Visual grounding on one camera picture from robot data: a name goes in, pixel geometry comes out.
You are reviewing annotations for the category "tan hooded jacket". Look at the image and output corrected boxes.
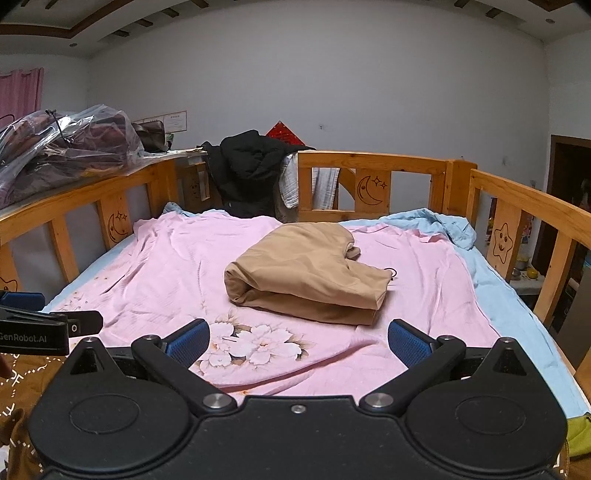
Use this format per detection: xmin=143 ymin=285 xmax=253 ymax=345
xmin=224 ymin=222 xmax=397 ymax=326

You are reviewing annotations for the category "clear bag of clothes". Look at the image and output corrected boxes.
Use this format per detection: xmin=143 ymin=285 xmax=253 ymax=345
xmin=1 ymin=104 xmax=143 ymax=208

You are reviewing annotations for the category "pink bed sheet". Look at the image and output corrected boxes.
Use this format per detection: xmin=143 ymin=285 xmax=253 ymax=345
xmin=55 ymin=209 xmax=502 ymax=407

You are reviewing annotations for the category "light blue bed sheet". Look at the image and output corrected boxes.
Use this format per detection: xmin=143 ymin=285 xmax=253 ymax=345
xmin=41 ymin=202 xmax=591 ymax=421

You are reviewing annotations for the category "dark handbag on shelf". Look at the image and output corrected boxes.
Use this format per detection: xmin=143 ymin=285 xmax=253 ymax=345
xmin=132 ymin=120 xmax=169 ymax=153

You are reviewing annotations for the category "pink curtain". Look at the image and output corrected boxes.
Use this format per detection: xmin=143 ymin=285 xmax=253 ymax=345
xmin=0 ymin=68 xmax=44 ymax=128

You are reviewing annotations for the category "dark wooden door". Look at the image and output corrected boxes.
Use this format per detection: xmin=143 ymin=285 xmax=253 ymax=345
xmin=530 ymin=134 xmax=591 ymax=287

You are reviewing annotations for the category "wooden bed frame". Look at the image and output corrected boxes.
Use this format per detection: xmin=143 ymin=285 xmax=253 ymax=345
xmin=1 ymin=150 xmax=590 ymax=326

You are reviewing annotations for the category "grey white towel on rail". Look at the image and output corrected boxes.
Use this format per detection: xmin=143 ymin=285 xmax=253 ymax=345
xmin=275 ymin=152 xmax=342 ymax=223

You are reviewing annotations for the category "framed paper on wall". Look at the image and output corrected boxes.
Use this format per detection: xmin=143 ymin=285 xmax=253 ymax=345
xmin=162 ymin=111 xmax=187 ymax=133

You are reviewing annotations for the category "red paper wall decoration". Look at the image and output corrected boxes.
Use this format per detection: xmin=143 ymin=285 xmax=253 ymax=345
xmin=266 ymin=121 xmax=305 ymax=146

